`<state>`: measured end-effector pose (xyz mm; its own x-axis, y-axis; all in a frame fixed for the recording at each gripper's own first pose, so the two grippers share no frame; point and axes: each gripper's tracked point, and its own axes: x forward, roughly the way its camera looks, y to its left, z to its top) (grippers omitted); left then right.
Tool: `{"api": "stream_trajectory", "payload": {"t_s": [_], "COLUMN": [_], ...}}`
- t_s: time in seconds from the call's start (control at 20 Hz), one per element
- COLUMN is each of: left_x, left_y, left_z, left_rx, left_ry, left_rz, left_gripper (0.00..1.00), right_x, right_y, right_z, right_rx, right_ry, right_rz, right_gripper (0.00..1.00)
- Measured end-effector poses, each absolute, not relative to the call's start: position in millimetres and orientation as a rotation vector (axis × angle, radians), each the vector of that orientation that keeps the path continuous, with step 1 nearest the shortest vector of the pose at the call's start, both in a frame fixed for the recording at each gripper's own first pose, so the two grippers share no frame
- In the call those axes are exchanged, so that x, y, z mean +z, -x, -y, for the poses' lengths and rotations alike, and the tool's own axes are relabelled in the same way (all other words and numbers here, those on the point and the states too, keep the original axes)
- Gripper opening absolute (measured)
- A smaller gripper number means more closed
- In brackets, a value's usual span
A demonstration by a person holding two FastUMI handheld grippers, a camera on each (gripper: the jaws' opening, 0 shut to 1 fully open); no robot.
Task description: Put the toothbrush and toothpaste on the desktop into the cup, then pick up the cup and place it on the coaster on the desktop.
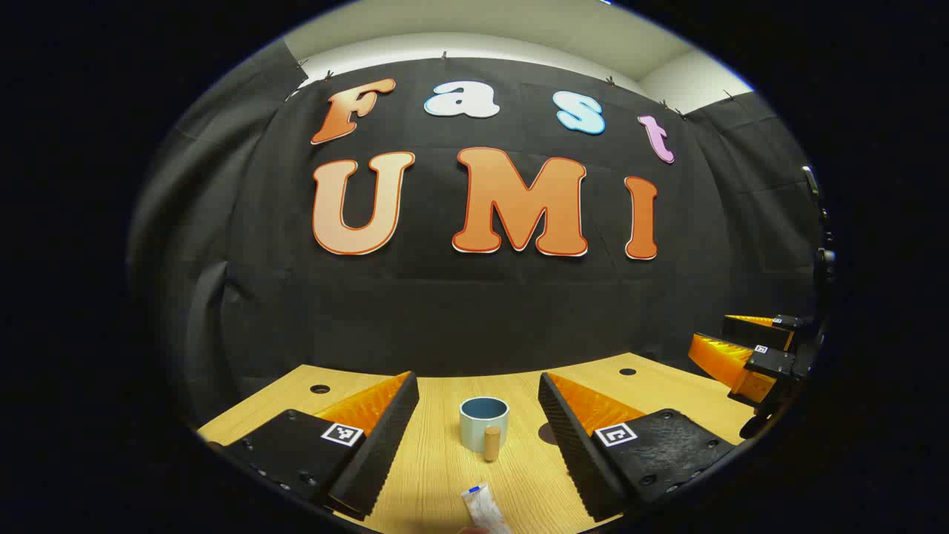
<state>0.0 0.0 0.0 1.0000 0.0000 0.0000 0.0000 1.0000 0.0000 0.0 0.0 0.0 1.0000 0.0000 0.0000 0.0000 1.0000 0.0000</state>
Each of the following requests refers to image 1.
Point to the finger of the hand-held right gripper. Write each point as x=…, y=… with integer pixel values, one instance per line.
x=764, y=331
x=767, y=361

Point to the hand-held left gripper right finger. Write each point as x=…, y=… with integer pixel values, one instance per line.
x=574, y=445

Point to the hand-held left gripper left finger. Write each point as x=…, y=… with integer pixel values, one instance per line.
x=382, y=437

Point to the dark brown round coaster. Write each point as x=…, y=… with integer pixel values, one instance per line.
x=549, y=434

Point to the white toothpaste tube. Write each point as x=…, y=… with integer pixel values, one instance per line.
x=483, y=508

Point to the wooden desktop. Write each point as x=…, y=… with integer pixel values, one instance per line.
x=437, y=475

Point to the black backdrop cloth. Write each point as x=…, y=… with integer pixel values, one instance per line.
x=474, y=311

